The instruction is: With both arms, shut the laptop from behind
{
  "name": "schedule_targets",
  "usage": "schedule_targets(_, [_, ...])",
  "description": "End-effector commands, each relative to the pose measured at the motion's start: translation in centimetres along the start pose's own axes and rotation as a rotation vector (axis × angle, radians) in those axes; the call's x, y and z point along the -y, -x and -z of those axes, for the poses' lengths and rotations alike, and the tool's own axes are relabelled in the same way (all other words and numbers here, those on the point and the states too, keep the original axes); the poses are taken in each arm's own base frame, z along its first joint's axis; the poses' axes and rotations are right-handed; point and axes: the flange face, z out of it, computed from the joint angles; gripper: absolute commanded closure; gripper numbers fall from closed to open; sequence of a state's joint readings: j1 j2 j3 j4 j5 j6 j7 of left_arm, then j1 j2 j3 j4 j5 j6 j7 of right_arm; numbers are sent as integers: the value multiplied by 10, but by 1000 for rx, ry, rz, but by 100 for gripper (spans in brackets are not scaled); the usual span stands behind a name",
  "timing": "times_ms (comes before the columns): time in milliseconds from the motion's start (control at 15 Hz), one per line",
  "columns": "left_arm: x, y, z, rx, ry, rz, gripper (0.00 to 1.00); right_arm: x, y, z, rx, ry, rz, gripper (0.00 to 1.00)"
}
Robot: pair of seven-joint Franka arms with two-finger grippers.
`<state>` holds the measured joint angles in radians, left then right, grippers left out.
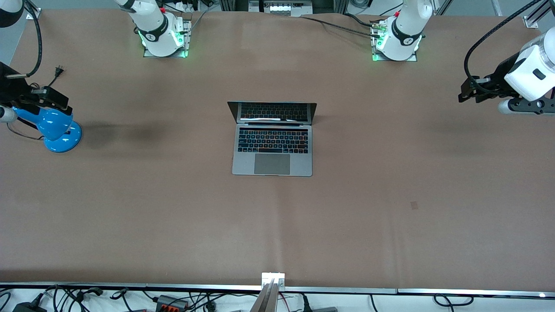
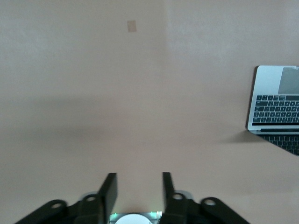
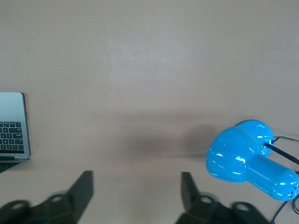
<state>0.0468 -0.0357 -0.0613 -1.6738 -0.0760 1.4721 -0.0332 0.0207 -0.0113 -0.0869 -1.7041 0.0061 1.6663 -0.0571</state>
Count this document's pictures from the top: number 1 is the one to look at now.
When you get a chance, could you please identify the tangled black floor cables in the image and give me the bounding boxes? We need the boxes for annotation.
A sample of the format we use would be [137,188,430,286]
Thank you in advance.
[0,285,261,312]

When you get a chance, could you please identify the aluminium table edge rail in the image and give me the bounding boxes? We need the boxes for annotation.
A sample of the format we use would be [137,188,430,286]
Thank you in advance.
[0,283,555,299]

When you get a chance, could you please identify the black arm hose cable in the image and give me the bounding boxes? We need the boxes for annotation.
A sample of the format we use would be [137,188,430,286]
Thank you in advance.
[464,0,543,94]
[6,0,43,79]

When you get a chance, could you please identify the black right arm hose cable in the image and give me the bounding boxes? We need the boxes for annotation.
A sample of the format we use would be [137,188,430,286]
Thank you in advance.
[6,0,43,79]

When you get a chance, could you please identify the grey laptop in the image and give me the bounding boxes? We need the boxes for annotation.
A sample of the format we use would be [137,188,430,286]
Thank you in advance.
[227,101,317,177]

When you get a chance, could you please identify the black cables to arm base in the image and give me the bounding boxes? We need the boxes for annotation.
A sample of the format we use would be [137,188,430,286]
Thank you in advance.
[299,13,382,39]

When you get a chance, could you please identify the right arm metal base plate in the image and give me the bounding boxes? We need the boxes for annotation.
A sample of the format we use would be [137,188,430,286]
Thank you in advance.
[143,19,192,58]

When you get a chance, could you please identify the black power adapter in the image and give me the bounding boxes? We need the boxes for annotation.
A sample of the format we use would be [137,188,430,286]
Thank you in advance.
[12,300,48,312]

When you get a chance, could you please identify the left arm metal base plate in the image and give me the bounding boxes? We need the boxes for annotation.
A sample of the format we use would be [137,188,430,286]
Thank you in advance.
[371,19,418,62]

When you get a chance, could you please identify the aluminium frame profile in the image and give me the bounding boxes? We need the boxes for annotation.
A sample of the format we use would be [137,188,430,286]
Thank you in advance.
[219,0,250,12]

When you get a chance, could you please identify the blue desk lamp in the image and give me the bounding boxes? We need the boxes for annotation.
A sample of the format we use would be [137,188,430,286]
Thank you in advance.
[12,107,82,153]

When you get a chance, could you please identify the black left arm hose cable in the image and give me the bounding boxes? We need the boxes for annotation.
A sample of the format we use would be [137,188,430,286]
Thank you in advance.
[464,0,543,94]

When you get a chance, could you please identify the black lamp power cord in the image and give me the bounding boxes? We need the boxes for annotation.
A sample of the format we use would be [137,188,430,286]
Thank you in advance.
[6,65,65,141]

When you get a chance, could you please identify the white power strip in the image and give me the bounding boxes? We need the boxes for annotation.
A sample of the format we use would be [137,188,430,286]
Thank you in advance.
[249,0,313,17]

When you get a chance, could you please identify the aluminium camera mount profile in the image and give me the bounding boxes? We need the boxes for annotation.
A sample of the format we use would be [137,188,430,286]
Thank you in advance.
[249,272,287,312]

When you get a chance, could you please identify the black orange connector block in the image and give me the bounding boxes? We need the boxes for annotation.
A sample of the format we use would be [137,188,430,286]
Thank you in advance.
[155,294,190,311]

